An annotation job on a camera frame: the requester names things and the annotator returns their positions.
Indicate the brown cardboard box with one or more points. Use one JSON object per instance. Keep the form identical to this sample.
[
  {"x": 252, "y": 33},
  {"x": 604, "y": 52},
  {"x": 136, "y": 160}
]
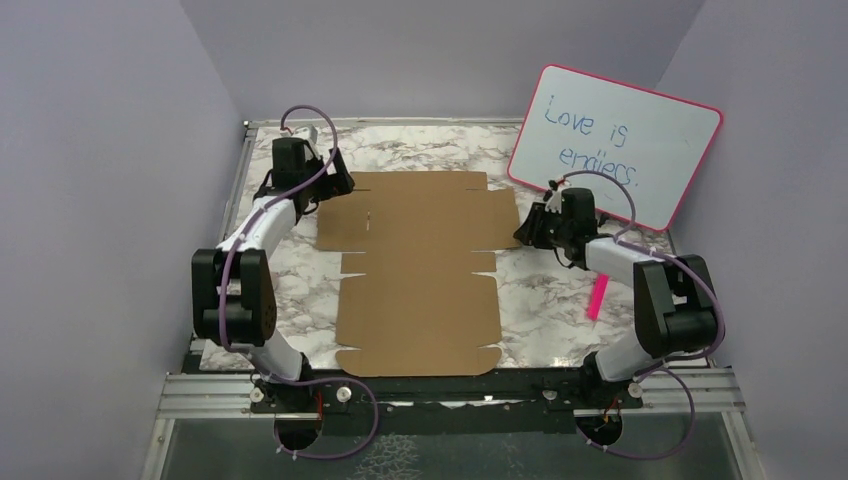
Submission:
[{"x": 418, "y": 294}]

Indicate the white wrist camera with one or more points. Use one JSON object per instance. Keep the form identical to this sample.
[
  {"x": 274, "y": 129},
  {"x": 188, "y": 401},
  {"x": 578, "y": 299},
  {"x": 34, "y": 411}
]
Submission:
[
  {"x": 553, "y": 201},
  {"x": 308, "y": 133}
]

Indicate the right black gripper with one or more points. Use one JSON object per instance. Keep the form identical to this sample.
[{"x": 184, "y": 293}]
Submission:
[{"x": 530, "y": 231}]

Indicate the pink marker pen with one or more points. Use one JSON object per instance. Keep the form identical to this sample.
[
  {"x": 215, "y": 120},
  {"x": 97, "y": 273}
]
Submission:
[{"x": 597, "y": 297}]

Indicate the pink framed whiteboard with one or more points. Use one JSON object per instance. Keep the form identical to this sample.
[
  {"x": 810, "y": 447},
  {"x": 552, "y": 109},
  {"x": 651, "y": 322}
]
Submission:
[{"x": 637, "y": 150}]

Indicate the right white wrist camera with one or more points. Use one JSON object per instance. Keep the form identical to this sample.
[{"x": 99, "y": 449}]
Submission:
[{"x": 553, "y": 201}]

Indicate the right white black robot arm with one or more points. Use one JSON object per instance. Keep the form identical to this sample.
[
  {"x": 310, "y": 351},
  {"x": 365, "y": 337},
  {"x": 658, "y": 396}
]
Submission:
[{"x": 675, "y": 311}]

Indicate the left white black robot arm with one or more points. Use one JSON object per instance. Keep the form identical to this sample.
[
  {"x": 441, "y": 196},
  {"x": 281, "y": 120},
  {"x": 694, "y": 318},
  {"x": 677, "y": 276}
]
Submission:
[{"x": 233, "y": 297}]

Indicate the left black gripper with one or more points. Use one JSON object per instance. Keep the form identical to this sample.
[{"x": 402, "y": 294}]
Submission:
[{"x": 339, "y": 183}]

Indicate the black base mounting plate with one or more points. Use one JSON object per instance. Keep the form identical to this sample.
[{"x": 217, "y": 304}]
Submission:
[{"x": 504, "y": 400}]

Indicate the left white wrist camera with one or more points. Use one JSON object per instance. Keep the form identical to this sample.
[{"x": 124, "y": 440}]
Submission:
[{"x": 308, "y": 133}]

